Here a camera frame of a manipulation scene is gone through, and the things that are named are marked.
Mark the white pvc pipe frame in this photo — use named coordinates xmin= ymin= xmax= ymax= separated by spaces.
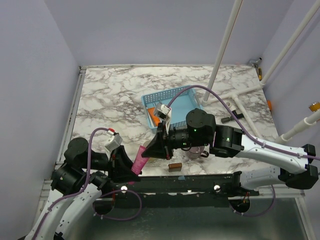
xmin=212 ymin=0 xmax=320 ymax=141

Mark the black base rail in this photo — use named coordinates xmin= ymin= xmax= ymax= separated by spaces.
xmin=89 ymin=172 xmax=259 ymax=210

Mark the mauve mug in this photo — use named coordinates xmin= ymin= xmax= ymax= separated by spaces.
xmin=186 ymin=146 xmax=209 ymax=160

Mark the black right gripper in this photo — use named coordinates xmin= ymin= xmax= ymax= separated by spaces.
xmin=141 ymin=121 xmax=209 ymax=162

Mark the orange yellow clamp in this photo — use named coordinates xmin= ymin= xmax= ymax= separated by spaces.
xmin=308 ymin=101 xmax=320 ymax=112

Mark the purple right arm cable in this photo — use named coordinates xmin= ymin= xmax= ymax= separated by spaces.
xmin=166 ymin=84 xmax=320 ymax=161

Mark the light blue perforated basket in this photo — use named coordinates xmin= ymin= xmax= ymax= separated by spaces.
xmin=141 ymin=85 xmax=203 ymax=133

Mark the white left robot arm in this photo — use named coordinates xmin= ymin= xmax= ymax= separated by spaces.
xmin=25 ymin=136 xmax=140 ymax=240

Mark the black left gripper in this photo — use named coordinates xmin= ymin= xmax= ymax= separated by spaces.
xmin=82 ymin=144 xmax=143 ymax=183

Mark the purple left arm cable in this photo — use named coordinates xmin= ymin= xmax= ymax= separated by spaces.
xmin=32 ymin=127 xmax=116 ymax=240

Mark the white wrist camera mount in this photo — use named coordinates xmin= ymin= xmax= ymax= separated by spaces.
xmin=103 ymin=128 xmax=123 ymax=157
xmin=153 ymin=102 xmax=172 ymax=133

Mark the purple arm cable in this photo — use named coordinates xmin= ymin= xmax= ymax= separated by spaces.
xmin=166 ymin=84 xmax=320 ymax=161
xmin=32 ymin=127 xmax=116 ymax=240

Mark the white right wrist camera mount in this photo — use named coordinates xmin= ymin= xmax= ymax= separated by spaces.
xmin=153 ymin=102 xmax=172 ymax=133

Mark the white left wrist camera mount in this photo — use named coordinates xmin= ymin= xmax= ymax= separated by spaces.
xmin=103 ymin=128 xmax=123 ymax=157

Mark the yellow mug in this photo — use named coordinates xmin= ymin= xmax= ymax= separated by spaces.
xmin=142 ymin=140 xmax=152 ymax=149

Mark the aluminium frame rail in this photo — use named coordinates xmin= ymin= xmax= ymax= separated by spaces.
xmin=39 ymin=180 xmax=306 ymax=201

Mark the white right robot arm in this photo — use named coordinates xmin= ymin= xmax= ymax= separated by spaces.
xmin=141 ymin=108 xmax=319 ymax=196

